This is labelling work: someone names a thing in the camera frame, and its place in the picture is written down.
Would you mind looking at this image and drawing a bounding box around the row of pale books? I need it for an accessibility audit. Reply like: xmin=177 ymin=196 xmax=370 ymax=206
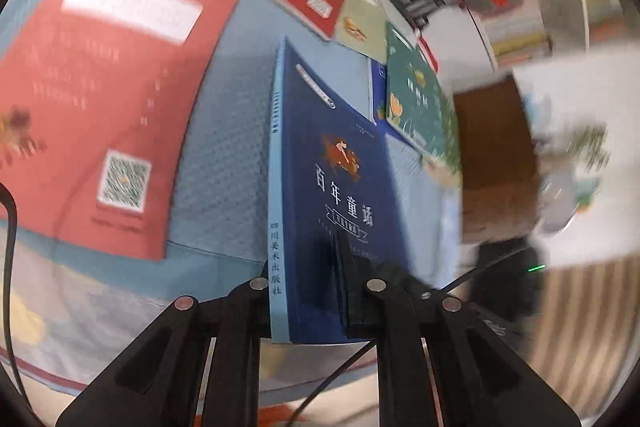
xmin=492 ymin=29 xmax=553 ymax=68

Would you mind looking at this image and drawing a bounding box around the teal leaf-print book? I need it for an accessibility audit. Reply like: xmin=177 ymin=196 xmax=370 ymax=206
xmin=384 ymin=21 xmax=463 ymax=168

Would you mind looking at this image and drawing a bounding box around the red tassel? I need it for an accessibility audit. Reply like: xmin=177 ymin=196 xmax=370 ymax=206
xmin=417 ymin=34 xmax=441 ymax=72

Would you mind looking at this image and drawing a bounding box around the blue flower-print book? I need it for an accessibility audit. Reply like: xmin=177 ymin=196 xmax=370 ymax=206
xmin=369 ymin=57 xmax=426 ymax=148

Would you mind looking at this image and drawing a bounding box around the pale green book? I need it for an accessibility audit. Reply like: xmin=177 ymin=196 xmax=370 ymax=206
xmin=334 ymin=0 xmax=388 ymax=60

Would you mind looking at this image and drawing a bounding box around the beige slatted panel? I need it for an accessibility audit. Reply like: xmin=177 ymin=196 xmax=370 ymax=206
xmin=520 ymin=257 xmax=626 ymax=423

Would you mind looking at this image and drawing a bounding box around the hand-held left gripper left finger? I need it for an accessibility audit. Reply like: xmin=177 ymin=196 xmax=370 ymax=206
xmin=55 ymin=277 xmax=273 ymax=427

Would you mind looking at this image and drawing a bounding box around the brown wooden cabinet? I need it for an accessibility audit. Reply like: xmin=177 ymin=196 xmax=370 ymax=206
xmin=452 ymin=74 xmax=543 ymax=245

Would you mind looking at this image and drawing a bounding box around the blue ginkgo-print table mat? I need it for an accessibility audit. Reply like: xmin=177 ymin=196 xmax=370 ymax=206
xmin=0 ymin=0 xmax=466 ymax=398

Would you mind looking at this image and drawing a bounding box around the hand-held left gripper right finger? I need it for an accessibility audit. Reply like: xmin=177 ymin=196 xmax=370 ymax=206
xmin=334 ymin=231 xmax=582 ymax=427

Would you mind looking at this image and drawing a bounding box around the navy blue book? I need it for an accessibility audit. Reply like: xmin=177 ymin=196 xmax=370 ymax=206
xmin=267 ymin=36 xmax=416 ymax=344

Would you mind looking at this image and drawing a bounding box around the black cable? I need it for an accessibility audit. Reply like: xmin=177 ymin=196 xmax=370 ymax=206
xmin=280 ymin=244 xmax=536 ymax=427
xmin=0 ymin=182 xmax=31 ymax=398

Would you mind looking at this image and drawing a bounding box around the salmon red book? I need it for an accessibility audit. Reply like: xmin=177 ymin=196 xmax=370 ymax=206
xmin=0 ymin=0 xmax=240 ymax=262

